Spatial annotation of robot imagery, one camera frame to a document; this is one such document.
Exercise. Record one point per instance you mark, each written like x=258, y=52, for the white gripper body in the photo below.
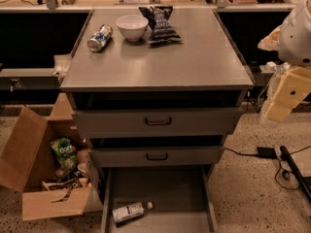
x=295, y=38

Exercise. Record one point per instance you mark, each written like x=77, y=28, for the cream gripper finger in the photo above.
x=285, y=93

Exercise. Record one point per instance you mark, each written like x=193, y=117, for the blue labelled plastic bottle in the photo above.
x=131, y=211

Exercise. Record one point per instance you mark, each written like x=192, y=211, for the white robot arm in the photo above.
x=292, y=40

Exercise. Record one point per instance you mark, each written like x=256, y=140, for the grey middle drawer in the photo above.
x=166, y=156

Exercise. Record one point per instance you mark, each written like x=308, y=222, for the grey drawer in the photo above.
x=179, y=194
x=166, y=156
x=156, y=122

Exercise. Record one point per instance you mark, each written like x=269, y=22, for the grey drawer cabinet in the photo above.
x=203, y=70

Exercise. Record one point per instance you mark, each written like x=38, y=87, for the grey bottom drawer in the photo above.
x=179, y=194

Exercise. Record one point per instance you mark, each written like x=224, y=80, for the grey top drawer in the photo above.
x=156, y=122

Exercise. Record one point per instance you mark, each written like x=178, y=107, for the white plug adapter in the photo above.
x=272, y=66

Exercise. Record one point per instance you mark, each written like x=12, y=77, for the black bar on floor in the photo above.
x=303, y=181

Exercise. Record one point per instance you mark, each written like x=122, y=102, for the black power adapter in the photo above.
x=265, y=152

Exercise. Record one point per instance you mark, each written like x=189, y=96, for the dark blue chip bag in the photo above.
x=158, y=20

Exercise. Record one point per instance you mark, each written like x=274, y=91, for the white bowl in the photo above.
x=132, y=27

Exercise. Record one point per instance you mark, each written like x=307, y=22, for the silver blue soda can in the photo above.
x=100, y=38

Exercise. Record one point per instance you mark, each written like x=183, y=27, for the green snack bag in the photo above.
x=64, y=152

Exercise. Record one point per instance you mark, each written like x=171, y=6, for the brown cardboard box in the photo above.
x=27, y=162

